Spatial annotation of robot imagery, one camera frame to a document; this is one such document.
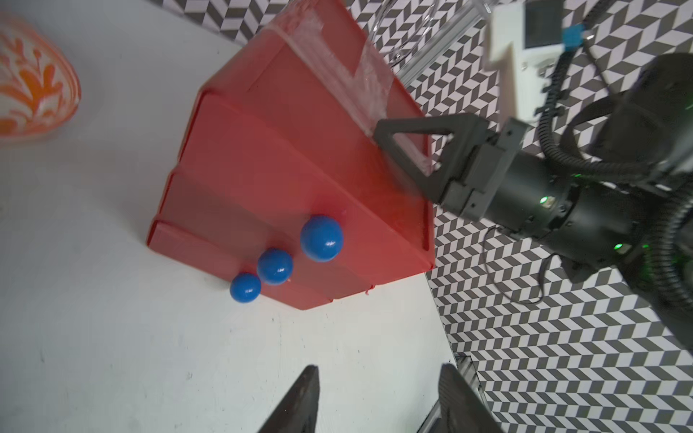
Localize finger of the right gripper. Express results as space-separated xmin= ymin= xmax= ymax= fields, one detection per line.
xmin=373 ymin=113 xmax=496 ymax=203

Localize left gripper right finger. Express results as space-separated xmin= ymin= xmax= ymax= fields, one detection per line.
xmin=436 ymin=364 xmax=504 ymax=433

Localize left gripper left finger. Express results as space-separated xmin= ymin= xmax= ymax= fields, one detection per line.
xmin=258 ymin=364 xmax=321 ymax=433

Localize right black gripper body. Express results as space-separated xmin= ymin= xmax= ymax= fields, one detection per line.
xmin=440 ymin=118 xmax=645 ymax=271

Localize red drawer blue knob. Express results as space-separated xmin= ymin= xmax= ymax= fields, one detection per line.
xmin=300 ymin=215 xmax=344 ymax=263

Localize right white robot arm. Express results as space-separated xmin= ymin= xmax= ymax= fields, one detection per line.
xmin=374 ymin=51 xmax=692 ymax=349

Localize red drawer cabinet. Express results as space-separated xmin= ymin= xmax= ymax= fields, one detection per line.
xmin=147 ymin=22 xmax=435 ymax=310

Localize clear tape on cabinet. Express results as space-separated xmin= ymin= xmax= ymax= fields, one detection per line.
xmin=264 ymin=1 xmax=423 ymax=139

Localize orange patterned bowl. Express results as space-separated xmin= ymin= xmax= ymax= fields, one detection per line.
xmin=1 ymin=12 xmax=82 ymax=144

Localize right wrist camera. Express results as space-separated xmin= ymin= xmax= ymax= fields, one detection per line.
xmin=484 ymin=0 xmax=587 ymax=126

